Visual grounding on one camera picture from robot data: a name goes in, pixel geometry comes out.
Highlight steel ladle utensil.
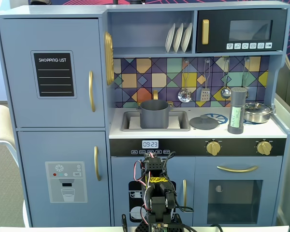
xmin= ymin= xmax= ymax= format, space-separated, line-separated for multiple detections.
xmin=219 ymin=57 xmax=232 ymax=100

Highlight gray plastic pot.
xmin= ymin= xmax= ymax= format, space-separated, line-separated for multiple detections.
xmin=136 ymin=100 xmax=172 ymax=129

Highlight black toy microwave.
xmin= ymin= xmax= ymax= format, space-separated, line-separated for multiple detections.
xmin=195 ymin=9 xmax=288 ymax=53

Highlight steel spoon utensil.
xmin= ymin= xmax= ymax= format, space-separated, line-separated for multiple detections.
xmin=241 ymin=57 xmax=254 ymax=99

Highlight white toy plate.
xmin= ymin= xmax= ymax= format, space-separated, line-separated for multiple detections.
xmin=173 ymin=23 xmax=184 ymax=53
xmin=181 ymin=22 xmax=193 ymax=53
xmin=165 ymin=23 xmax=176 ymax=54

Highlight gray round pot lid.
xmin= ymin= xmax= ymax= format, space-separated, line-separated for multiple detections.
xmin=189 ymin=115 xmax=219 ymax=130

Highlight steel pot with lid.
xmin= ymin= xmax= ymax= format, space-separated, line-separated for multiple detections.
xmin=243 ymin=102 xmax=276 ymax=124

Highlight robot controller board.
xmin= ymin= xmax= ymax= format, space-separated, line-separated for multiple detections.
xmin=149 ymin=223 xmax=170 ymax=232

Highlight blue oven door with window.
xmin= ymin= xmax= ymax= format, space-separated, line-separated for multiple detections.
xmin=195 ymin=156 xmax=283 ymax=227

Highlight gray salt shaker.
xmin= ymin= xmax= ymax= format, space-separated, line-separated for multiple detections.
xmin=227 ymin=87 xmax=248 ymax=134

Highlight steel skimmer utensil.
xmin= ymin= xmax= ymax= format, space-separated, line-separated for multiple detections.
xmin=177 ymin=58 xmax=193 ymax=103

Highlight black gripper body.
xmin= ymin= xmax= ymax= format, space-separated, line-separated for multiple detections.
xmin=140 ymin=166 xmax=151 ymax=192

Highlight blue toy kitchen unit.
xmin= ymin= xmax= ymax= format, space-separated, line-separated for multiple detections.
xmin=0 ymin=1 xmax=290 ymax=228

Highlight black power cable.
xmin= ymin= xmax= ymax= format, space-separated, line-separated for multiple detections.
xmin=207 ymin=223 xmax=223 ymax=232

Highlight fridge door with water dispenser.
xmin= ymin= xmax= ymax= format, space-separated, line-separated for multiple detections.
xmin=17 ymin=131 xmax=111 ymax=227

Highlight black USB cable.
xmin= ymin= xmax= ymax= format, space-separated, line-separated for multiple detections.
xmin=181 ymin=224 xmax=202 ymax=232

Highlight black camera cable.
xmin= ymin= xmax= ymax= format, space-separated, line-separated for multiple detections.
xmin=163 ymin=151 xmax=194 ymax=214

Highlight gray sink basin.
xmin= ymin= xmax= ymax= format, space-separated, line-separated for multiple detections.
xmin=121 ymin=110 xmax=191 ymax=132

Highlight fridge door with shopping list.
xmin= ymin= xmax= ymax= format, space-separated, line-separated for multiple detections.
xmin=0 ymin=18 xmax=106 ymax=128

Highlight gold stove knob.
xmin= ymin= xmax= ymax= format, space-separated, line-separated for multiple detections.
xmin=206 ymin=141 xmax=222 ymax=156
xmin=257 ymin=141 xmax=273 ymax=156

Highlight steel spatula utensil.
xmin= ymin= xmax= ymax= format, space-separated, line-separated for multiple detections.
xmin=200 ymin=58 xmax=212 ymax=102

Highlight blue dishwasher door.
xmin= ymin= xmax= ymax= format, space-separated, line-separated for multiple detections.
xmin=111 ymin=156 xmax=196 ymax=227

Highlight gold toy faucet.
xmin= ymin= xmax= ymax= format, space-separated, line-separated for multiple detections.
xmin=136 ymin=89 xmax=174 ymax=107

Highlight white plastic chair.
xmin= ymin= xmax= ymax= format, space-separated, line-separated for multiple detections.
xmin=0 ymin=104 xmax=31 ymax=228

